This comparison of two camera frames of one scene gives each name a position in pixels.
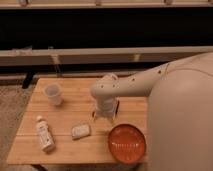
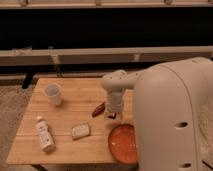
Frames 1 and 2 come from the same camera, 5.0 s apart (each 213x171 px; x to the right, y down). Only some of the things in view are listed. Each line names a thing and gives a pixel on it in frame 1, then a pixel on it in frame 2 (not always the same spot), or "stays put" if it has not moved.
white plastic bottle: [45, 135] stays put
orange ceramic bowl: [127, 143] stays put
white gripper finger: [114, 113] → [120, 115]
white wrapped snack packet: [80, 131] stays put
